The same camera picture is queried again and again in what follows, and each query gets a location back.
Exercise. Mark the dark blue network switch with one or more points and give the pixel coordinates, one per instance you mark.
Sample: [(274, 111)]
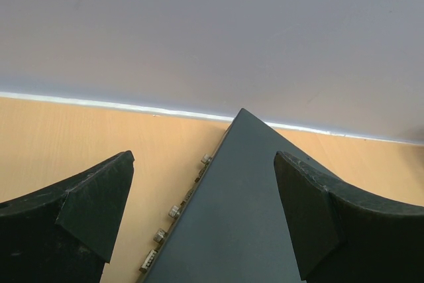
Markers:
[(233, 227)]

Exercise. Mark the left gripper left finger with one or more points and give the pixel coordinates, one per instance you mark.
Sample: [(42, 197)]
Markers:
[(66, 232)]

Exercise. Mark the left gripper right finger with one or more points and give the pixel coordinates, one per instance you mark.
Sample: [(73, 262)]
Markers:
[(341, 233)]

